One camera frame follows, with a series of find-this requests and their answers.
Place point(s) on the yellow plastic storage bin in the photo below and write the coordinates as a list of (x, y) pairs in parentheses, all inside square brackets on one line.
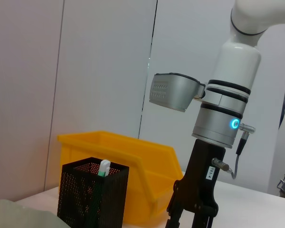
[(156, 166)]

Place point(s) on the translucent glass fruit plate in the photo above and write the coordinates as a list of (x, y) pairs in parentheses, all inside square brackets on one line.
[(21, 216)]

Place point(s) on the black mesh pen holder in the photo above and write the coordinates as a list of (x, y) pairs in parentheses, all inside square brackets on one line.
[(85, 197)]

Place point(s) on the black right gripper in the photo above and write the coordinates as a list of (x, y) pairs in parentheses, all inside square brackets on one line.
[(199, 185)]

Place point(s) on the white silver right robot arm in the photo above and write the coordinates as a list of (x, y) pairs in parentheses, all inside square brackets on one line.
[(235, 71)]

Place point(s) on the green pen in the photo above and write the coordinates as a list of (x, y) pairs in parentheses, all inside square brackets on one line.
[(104, 167)]

